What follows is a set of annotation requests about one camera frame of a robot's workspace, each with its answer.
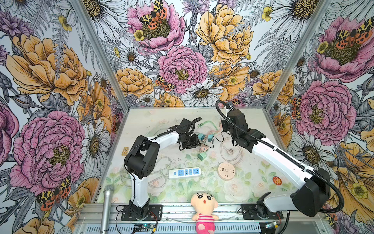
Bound green usb cable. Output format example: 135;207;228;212
197;120;219;135

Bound silver microphone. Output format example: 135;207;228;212
99;184;114;234

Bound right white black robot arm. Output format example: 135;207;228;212
215;100;345;219

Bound white blue power strip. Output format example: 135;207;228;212
168;167;202;179

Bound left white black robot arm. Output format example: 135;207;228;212
123;117;202;220

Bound teal charger plug light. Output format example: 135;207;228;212
207;134;214;142

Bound black thin cable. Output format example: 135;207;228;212
204;130;232;150

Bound green circuit board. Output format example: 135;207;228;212
132;223;156;234

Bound green charger plug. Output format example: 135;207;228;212
197;152;207;161

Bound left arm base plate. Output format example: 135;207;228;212
120;204;163;221

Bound round socket pink cable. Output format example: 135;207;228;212
219;136;244;166

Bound plush doll pink dress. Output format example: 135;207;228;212
191;192;219;234

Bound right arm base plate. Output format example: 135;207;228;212
239;203;283;220

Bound power strip translucent cable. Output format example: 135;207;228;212
119;156;173;188

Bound pink multi-head cable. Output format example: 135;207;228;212
186;119;214;157

